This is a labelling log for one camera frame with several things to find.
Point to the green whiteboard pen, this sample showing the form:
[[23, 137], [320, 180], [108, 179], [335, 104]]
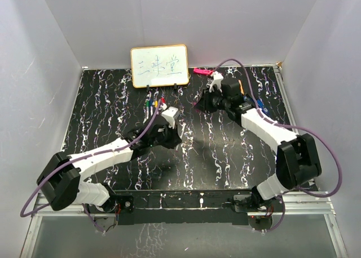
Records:
[[147, 112]]

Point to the blue stapler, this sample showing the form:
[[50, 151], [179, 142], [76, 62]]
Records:
[[259, 102]]

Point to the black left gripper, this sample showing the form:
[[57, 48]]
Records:
[[175, 139]]

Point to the small yellow-framed whiteboard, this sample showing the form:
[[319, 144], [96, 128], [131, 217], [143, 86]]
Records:
[[159, 66]]

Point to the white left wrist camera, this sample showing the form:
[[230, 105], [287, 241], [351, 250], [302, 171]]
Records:
[[170, 114]]

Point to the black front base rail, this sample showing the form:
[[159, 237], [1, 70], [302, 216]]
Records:
[[180, 206]]

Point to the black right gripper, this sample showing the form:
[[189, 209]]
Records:
[[203, 105]]

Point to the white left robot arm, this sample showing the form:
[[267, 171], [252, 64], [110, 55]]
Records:
[[63, 183]]

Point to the blue whiteboard pen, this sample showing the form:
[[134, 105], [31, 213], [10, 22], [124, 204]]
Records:
[[151, 108]]

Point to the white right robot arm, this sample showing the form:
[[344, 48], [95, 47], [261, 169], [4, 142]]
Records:
[[297, 160]]

